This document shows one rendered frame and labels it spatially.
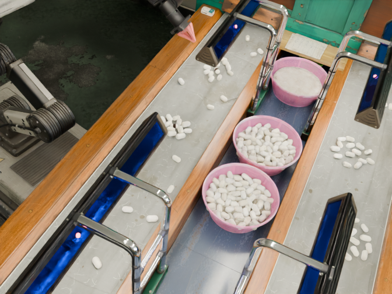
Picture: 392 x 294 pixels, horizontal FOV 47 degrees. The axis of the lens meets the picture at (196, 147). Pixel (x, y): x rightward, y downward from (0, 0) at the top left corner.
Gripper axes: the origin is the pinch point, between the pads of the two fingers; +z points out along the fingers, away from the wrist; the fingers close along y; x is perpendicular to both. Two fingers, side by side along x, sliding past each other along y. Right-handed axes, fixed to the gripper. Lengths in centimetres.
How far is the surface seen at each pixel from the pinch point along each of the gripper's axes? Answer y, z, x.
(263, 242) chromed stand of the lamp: -93, 31, -56
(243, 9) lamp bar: -3.1, 0.1, -30.7
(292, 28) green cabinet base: 45, 30, -15
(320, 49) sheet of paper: 38, 43, -25
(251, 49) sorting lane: 25.0, 22.8, -3.2
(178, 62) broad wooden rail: -4.2, 3.4, 11.1
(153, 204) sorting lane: -74, 25, -4
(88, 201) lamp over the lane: -103, 0, -30
